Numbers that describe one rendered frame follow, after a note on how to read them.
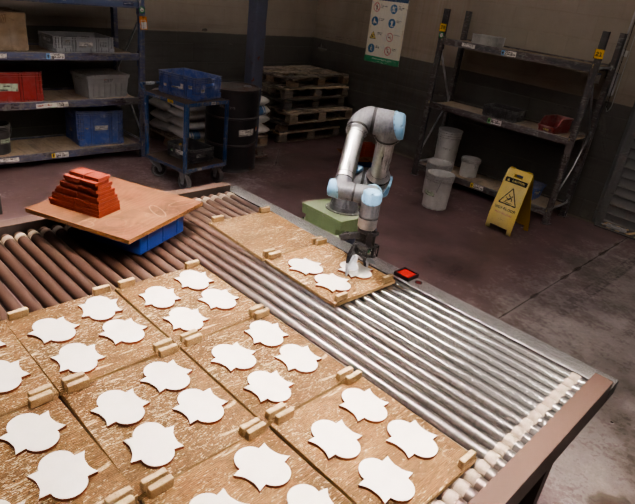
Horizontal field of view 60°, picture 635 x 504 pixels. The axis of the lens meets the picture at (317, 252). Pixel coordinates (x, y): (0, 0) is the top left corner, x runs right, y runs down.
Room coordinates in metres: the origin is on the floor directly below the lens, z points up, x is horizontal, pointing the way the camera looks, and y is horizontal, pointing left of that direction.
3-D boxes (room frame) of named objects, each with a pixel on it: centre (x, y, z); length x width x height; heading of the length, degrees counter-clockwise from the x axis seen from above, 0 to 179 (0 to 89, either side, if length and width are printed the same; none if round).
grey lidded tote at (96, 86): (5.93, 2.50, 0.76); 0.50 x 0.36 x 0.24; 144
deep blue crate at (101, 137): (5.91, 2.59, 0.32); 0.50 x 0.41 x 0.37; 134
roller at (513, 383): (2.00, -0.07, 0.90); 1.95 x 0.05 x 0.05; 48
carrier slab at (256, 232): (2.30, 0.24, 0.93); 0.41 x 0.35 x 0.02; 45
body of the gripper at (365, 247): (2.01, -0.19, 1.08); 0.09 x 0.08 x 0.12; 46
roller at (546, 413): (1.96, -0.03, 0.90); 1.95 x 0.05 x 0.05; 48
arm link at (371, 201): (2.01, -0.18, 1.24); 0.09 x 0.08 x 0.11; 174
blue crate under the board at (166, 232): (2.13, 0.79, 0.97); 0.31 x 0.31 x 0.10; 71
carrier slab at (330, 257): (2.01, -0.06, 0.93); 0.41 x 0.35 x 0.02; 46
